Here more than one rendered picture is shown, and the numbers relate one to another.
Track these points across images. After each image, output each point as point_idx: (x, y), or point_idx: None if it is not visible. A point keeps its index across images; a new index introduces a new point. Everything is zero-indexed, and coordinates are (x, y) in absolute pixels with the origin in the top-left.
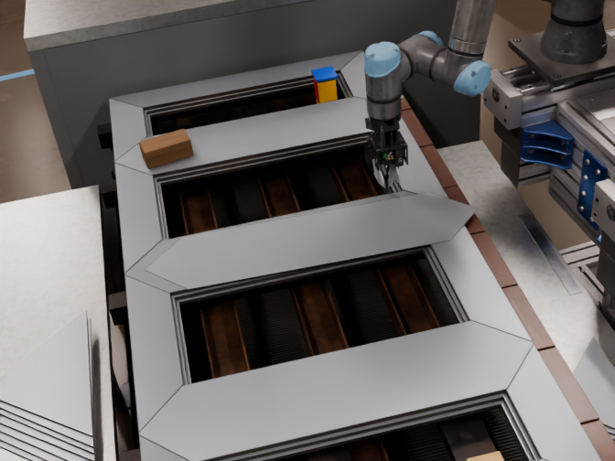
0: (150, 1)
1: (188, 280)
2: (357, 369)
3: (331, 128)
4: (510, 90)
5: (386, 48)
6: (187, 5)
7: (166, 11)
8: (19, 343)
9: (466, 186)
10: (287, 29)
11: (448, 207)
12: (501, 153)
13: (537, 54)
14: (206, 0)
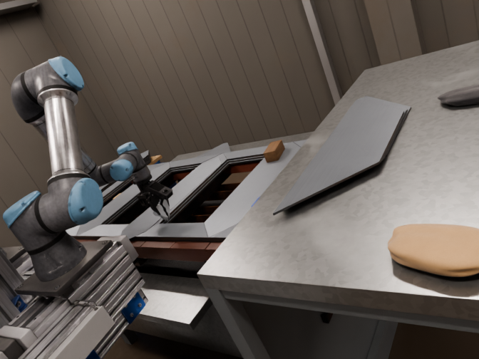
0: (363, 95)
1: (200, 166)
2: (126, 198)
3: (226, 208)
4: (103, 238)
5: (122, 146)
6: (337, 109)
7: (338, 103)
8: (244, 147)
9: (172, 293)
10: None
11: (132, 234)
12: (141, 290)
13: (85, 246)
14: (334, 115)
